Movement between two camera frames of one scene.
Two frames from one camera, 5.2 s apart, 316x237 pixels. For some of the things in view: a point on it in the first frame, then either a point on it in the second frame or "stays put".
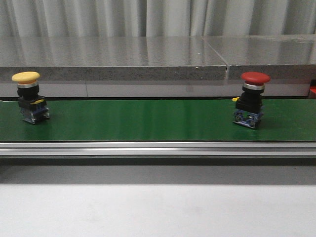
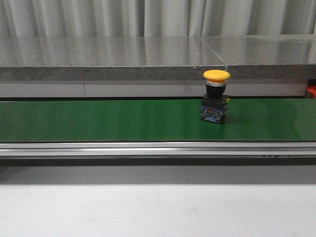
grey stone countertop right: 290,57 stays put
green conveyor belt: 159,120 stays put
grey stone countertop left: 111,58 stays put
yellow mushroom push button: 33,106 to 214,103
